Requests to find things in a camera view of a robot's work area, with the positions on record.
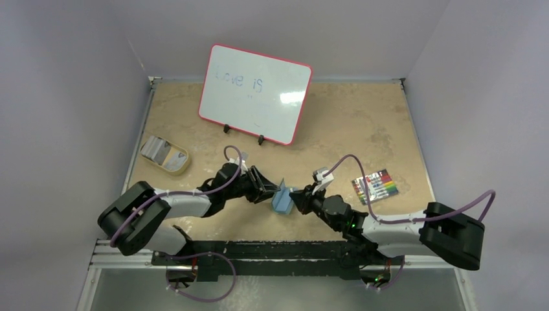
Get gold oval metal tray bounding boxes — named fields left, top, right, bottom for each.
left=139, top=135, right=191, bottom=176

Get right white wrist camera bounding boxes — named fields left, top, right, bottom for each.
left=312, top=167, right=334, bottom=194

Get loose VIP card in tray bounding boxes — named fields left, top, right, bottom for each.
left=164, top=152, right=188, bottom=172

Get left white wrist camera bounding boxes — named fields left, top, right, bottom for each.
left=228, top=152, right=248, bottom=174

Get white board with red frame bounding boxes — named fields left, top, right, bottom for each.
left=198, top=44, right=313, bottom=145

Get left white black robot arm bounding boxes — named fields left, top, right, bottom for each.
left=97, top=163, right=280, bottom=265

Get colourful marker pack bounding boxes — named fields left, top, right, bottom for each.
left=351, top=169, right=399, bottom=205

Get stack of credit cards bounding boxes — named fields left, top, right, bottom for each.
left=140, top=135, right=171, bottom=165

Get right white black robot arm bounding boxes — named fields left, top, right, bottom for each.
left=289, top=186, right=485, bottom=271

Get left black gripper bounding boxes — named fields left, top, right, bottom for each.
left=223, top=167, right=280, bottom=203

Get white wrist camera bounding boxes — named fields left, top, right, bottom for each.
left=228, top=152, right=248, bottom=174
left=312, top=167, right=334, bottom=194

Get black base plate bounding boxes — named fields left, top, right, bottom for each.
left=151, top=240, right=403, bottom=282

